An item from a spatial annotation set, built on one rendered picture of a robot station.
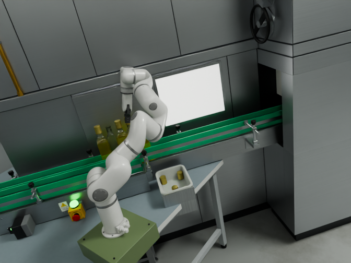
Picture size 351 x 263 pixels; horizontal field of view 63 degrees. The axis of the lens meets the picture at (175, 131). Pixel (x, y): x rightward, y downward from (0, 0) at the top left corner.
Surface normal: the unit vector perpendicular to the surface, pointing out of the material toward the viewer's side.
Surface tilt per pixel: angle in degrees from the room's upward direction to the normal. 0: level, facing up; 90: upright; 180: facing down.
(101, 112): 90
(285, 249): 0
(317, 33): 90
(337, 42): 90
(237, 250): 0
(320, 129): 90
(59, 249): 0
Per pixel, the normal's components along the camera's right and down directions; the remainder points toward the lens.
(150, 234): 0.78, 0.14
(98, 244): -0.18, -0.89
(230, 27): 0.22, 0.39
